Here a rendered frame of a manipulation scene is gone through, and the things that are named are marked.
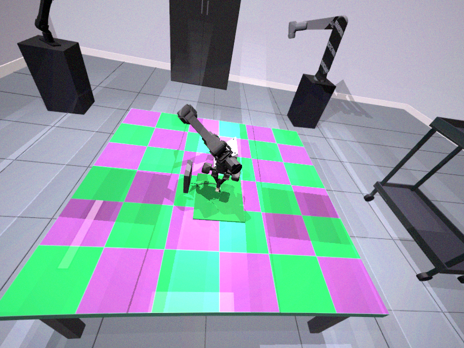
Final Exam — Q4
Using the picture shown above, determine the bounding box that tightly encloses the green circuit board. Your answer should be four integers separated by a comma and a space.
193, 173, 245, 223

